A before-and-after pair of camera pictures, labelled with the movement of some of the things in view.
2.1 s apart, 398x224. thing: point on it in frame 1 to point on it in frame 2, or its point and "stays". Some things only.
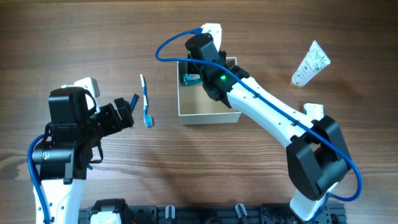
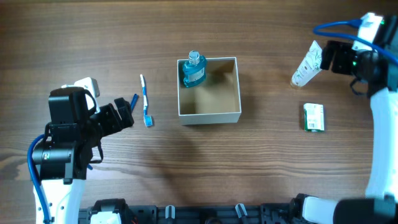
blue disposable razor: x=134 y=101 stays
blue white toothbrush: x=148 y=121 stays
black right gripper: x=193 y=66 to x=331 y=55
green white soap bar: x=314 y=111 stays
